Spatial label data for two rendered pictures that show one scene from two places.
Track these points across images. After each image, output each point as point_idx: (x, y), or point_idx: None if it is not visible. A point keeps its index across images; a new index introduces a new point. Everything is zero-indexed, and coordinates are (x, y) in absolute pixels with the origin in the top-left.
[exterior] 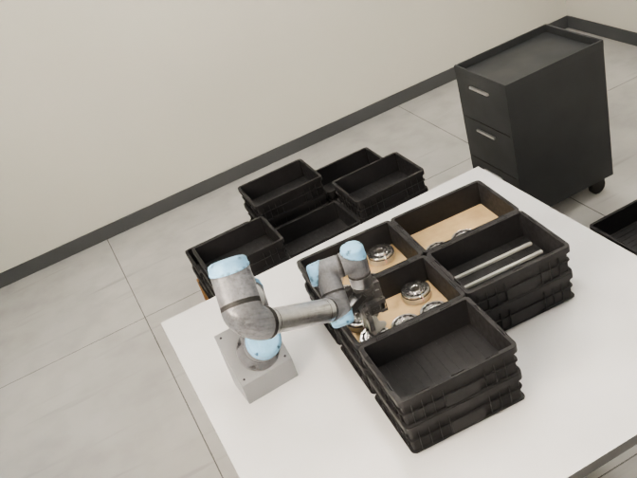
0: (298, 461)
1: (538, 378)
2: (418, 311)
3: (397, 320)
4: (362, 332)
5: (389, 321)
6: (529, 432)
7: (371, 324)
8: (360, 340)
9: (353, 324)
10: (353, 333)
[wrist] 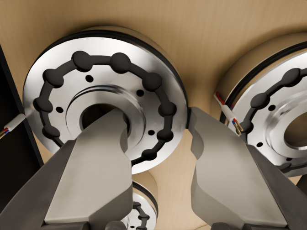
0: None
1: None
2: (164, 228)
3: (141, 209)
4: (173, 82)
5: (192, 173)
6: None
7: (12, 206)
8: (108, 36)
9: (281, 67)
10: (254, 39)
